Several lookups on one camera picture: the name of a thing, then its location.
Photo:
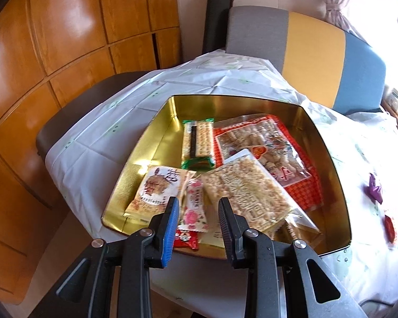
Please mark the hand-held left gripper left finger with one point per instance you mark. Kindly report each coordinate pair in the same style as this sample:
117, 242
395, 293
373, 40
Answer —
169, 235

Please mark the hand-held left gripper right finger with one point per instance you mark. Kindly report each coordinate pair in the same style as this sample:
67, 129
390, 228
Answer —
227, 235

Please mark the small dark red candy packet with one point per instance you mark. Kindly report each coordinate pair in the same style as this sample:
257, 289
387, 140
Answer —
185, 238

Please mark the red gold-emblem snack packet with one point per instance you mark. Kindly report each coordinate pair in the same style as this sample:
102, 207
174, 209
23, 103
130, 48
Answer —
389, 228

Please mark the pink floral snack bar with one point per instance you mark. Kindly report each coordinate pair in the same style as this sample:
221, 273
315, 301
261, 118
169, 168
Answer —
194, 205

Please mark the purple snack packet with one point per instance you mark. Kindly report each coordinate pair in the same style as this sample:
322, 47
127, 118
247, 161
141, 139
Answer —
374, 188

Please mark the clear puffed rice cake packet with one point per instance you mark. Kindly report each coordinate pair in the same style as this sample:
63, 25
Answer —
245, 192

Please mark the orange pastry packet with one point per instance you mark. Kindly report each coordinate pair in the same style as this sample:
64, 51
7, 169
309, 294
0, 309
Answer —
159, 185

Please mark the white beige snack packet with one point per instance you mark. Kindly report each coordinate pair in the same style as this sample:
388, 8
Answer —
242, 156

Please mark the large red rice stick bag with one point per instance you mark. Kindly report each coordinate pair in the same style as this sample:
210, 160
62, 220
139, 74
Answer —
305, 185

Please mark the green-ended cracker packet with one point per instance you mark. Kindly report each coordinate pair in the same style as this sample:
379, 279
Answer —
197, 139

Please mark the red box with gold lining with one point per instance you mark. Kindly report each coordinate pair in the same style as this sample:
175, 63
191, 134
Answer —
159, 132

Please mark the white tablecloth with green clouds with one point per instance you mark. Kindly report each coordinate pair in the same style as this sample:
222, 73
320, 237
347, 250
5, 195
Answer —
119, 106

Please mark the grey yellow blue chair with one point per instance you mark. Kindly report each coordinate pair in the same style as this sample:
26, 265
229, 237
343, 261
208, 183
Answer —
311, 49

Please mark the wooden wardrobe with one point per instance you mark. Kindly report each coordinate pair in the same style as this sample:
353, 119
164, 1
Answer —
53, 56

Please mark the black rolled mat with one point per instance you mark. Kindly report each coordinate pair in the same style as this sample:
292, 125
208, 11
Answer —
215, 20

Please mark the tied beige curtain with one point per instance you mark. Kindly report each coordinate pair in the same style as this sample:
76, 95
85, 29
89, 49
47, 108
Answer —
338, 0

